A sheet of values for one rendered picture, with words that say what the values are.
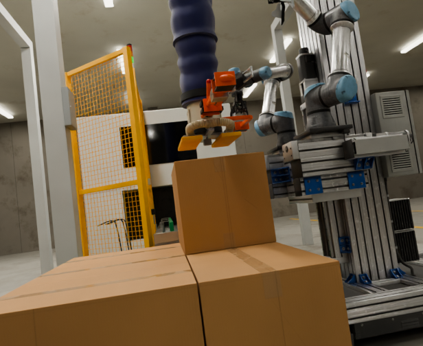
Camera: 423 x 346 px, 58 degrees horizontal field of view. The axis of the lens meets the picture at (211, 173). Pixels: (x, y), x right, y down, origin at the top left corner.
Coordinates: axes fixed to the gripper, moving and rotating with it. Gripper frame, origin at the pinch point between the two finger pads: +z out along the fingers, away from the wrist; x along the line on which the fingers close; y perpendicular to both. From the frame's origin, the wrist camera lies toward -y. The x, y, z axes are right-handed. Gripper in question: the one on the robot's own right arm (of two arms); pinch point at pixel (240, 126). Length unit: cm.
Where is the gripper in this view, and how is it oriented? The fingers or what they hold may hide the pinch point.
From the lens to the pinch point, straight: 232.9
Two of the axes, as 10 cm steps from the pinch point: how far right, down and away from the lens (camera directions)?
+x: 9.8, -1.2, 1.6
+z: 1.3, 9.9, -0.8
